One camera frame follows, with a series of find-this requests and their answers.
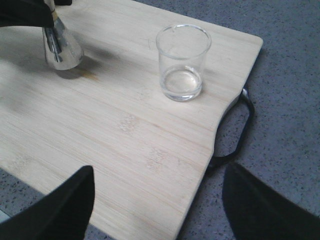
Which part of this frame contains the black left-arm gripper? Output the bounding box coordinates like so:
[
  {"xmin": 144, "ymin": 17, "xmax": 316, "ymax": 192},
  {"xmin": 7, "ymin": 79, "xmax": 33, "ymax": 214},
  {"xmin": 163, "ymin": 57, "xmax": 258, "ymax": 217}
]
[{"xmin": 0, "ymin": 0, "xmax": 73, "ymax": 28}]

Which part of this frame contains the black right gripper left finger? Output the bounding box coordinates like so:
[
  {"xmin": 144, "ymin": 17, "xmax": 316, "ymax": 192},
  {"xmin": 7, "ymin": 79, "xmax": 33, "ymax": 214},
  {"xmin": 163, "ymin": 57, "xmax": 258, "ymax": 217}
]
[{"xmin": 0, "ymin": 165, "xmax": 95, "ymax": 240}]

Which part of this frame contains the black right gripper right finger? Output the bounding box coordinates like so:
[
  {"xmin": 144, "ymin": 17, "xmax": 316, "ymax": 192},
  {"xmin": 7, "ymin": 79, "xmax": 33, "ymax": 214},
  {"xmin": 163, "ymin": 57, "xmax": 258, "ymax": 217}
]
[{"xmin": 222, "ymin": 163, "xmax": 320, "ymax": 240}]

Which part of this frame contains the steel double jigger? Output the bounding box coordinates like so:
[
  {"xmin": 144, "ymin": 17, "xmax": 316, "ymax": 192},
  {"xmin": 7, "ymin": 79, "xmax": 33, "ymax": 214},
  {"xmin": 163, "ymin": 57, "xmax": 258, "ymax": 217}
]
[{"xmin": 42, "ymin": 0, "xmax": 84, "ymax": 71}]

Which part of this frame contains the clear glass beaker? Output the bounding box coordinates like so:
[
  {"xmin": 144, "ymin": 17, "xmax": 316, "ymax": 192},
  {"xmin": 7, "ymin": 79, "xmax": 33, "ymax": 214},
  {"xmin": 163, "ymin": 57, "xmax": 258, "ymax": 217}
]
[{"xmin": 155, "ymin": 23, "xmax": 212, "ymax": 102}]

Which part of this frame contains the wooden cutting board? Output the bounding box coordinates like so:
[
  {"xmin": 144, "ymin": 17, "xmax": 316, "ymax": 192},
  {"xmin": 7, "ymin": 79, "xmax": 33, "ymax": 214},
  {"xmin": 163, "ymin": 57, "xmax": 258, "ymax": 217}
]
[{"xmin": 0, "ymin": 0, "xmax": 263, "ymax": 240}]

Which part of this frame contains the black cutting board handle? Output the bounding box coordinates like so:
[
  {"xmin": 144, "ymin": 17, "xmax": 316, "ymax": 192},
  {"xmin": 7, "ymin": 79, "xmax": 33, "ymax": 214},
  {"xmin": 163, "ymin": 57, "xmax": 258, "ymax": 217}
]
[{"xmin": 205, "ymin": 86, "xmax": 255, "ymax": 176}]

